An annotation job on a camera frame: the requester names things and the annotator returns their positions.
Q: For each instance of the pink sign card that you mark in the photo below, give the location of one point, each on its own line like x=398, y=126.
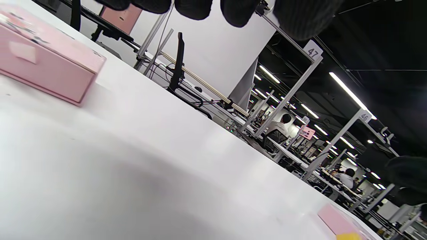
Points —
x=307, y=132

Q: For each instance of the person's left hand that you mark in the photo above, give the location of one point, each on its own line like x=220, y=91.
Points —
x=303, y=20

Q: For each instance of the yellow cloth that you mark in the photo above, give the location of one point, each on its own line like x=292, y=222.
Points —
x=348, y=237

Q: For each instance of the white number sign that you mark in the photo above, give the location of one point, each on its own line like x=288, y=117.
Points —
x=313, y=51
x=364, y=116

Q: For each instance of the pink floral gift box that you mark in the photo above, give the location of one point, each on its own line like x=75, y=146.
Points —
x=50, y=66

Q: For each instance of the grey partition panel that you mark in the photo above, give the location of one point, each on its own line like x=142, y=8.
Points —
x=245, y=83

